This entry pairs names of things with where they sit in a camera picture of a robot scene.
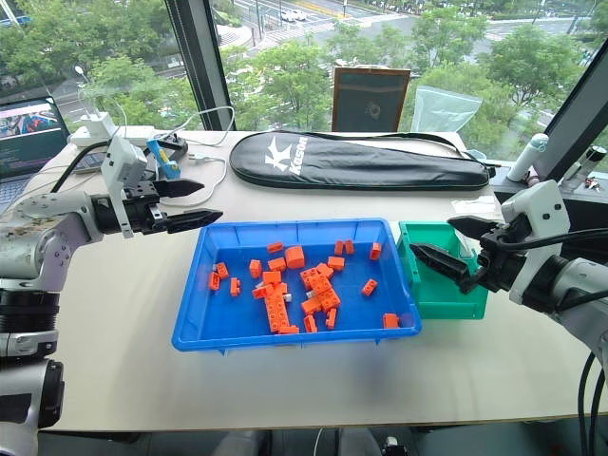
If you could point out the clear plastic bag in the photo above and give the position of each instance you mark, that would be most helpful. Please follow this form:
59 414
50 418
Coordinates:
442 111

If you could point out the green plastic bin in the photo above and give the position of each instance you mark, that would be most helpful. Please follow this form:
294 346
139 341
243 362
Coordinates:
427 266

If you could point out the black power adapter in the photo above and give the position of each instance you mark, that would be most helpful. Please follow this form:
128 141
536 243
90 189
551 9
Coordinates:
172 144

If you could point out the small orange building block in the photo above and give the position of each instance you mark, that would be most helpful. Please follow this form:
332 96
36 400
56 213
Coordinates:
349 246
336 262
391 321
272 277
369 287
375 251
276 264
234 287
326 269
309 323
255 268
262 290
274 247
214 281
222 270
331 318
338 247

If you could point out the white power strip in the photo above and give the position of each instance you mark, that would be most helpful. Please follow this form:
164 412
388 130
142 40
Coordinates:
128 134

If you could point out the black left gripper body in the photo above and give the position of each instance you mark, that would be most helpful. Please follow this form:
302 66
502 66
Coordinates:
142 214

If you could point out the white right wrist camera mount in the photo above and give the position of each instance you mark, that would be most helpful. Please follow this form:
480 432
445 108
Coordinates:
541 206

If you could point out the white charger plug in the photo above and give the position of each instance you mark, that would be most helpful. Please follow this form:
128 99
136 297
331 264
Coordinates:
97 124

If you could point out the blue plastic tray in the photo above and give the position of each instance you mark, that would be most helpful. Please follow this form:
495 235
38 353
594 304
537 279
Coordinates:
223 313

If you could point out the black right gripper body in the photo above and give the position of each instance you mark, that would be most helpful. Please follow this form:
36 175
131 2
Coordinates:
501 263

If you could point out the open laptop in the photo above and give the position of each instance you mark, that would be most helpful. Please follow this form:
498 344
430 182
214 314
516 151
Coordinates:
28 142

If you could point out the black racket bag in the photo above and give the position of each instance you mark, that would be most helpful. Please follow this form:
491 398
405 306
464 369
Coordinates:
356 161

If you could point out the white bottle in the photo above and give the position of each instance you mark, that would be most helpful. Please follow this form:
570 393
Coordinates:
527 157

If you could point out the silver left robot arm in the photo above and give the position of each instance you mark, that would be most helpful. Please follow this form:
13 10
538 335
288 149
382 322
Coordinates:
45 237

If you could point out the orange plastic building brick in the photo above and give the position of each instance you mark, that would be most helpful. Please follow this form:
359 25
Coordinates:
276 313

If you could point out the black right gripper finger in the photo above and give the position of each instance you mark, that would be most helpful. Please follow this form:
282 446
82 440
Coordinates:
444 261
472 225

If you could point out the orange foam cube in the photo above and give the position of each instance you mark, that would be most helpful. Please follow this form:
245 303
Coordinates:
295 256

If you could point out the brown framed green board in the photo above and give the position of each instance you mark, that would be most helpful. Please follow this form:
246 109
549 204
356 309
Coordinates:
370 100

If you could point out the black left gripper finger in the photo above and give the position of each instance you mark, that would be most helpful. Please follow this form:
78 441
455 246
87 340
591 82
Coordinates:
195 219
183 188

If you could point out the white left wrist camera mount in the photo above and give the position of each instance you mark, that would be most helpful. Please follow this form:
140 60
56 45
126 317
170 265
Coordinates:
121 159

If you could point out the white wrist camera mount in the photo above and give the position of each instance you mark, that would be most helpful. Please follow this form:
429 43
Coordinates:
121 159
541 206

